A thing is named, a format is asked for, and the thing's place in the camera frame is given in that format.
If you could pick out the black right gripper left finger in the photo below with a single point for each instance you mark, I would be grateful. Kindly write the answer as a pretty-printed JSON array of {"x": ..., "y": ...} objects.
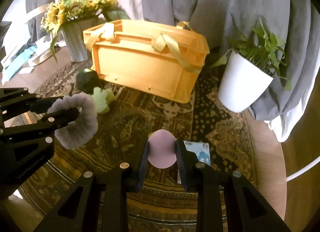
[{"x": 93, "y": 197}]

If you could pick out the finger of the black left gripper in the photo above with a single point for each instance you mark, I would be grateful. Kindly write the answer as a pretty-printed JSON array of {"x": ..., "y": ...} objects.
[
  {"x": 45, "y": 127},
  {"x": 16, "y": 101}
]

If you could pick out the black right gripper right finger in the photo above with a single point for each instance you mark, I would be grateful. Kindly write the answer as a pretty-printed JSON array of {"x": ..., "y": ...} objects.
[{"x": 246, "y": 208}]

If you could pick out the black green soft ball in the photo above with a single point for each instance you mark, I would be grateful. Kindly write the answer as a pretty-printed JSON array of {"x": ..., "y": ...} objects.
[{"x": 86, "y": 80}]

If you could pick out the light green soft toy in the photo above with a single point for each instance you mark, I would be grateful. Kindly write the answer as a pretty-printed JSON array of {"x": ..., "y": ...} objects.
[{"x": 102, "y": 99}]

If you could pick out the blue cloth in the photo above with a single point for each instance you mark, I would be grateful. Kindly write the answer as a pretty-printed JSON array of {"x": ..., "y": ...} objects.
[{"x": 17, "y": 63}]

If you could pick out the patterned paisley rug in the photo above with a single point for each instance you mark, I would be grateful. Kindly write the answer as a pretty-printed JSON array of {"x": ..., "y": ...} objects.
[{"x": 161, "y": 204}]

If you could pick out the white hoop stand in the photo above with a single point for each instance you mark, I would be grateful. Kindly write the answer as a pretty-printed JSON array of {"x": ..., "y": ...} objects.
[{"x": 304, "y": 169}]

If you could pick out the grey ribbed vase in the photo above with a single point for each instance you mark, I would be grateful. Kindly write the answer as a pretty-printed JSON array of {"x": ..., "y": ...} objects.
[{"x": 73, "y": 36}]

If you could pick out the sunflower bouquet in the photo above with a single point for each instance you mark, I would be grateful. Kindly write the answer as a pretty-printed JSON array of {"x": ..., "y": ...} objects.
[{"x": 65, "y": 12}]

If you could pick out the white plant pot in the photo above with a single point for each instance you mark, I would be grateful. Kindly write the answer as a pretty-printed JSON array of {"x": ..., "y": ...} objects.
[{"x": 242, "y": 83}]

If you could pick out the orange plastic storage box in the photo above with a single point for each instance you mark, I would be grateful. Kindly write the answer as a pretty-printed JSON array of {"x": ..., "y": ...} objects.
[{"x": 154, "y": 58}]

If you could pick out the green potted plant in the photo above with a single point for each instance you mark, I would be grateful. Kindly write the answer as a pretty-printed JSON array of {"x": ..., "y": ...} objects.
[{"x": 262, "y": 48}]

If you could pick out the grey curtain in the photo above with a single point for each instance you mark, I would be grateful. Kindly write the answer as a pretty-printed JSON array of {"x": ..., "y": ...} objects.
[{"x": 296, "y": 21}]

